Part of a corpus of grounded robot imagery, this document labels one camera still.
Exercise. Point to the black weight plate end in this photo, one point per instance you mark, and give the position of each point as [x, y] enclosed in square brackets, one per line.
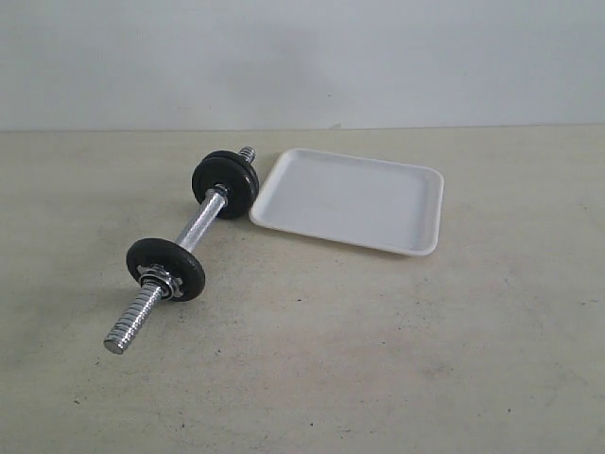
[152, 252]
[203, 183]

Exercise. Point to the black weight plate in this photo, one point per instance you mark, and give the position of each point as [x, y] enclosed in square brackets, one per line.
[235, 172]

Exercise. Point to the chrome threaded dumbbell bar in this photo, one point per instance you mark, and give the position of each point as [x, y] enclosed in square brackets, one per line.
[130, 322]

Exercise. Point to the white plastic tray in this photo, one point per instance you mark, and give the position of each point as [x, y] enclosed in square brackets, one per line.
[376, 204]

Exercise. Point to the chrome star collar nut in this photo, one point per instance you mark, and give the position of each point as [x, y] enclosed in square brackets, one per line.
[170, 286]

